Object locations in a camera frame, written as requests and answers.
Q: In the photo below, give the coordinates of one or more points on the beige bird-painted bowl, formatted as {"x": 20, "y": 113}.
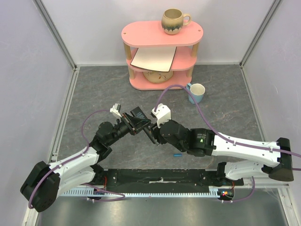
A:
{"x": 157, "y": 77}

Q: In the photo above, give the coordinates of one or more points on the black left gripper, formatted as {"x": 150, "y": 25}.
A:
{"x": 133, "y": 124}

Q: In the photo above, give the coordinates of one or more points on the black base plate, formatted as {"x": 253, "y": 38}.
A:
{"x": 161, "y": 180}

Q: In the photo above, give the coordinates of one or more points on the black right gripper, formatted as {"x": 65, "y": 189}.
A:
{"x": 154, "y": 131}

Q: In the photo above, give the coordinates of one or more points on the pink three-tier shelf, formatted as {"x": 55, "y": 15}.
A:
{"x": 144, "y": 34}

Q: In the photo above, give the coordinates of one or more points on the white square plate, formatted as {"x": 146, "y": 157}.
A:
{"x": 158, "y": 59}

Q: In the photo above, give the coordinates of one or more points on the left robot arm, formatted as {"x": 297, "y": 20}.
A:
{"x": 47, "y": 181}

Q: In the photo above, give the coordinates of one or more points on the white cable duct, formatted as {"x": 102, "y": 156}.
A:
{"x": 85, "y": 191}

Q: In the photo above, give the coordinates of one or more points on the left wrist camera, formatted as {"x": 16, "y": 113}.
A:
{"x": 115, "y": 110}

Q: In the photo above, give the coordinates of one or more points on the light blue mug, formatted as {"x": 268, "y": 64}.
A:
{"x": 197, "y": 90}

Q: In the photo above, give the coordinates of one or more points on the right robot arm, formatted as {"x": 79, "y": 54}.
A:
{"x": 257, "y": 158}

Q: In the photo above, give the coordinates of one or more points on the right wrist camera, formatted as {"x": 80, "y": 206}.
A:
{"x": 162, "y": 113}

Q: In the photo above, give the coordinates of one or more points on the beige ceramic mug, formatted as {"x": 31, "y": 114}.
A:
{"x": 173, "y": 20}

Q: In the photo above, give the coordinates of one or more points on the black remote control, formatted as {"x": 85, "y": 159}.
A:
{"x": 143, "y": 123}

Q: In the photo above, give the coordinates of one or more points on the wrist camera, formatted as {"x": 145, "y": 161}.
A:
{"x": 115, "y": 110}
{"x": 162, "y": 113}

